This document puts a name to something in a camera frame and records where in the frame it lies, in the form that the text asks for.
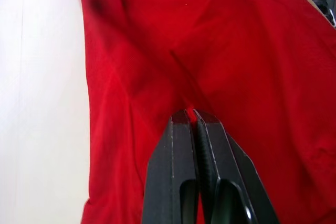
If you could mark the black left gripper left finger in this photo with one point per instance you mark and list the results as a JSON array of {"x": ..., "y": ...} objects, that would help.
[{"x": 168, "y": 171}]

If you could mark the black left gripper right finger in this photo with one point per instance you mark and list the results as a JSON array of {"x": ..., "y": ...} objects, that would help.
[{"x": 231, "y": 166}]

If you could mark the red t-shirt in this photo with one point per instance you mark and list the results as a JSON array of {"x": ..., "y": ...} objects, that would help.
[{"x": 215, "y": 51}]

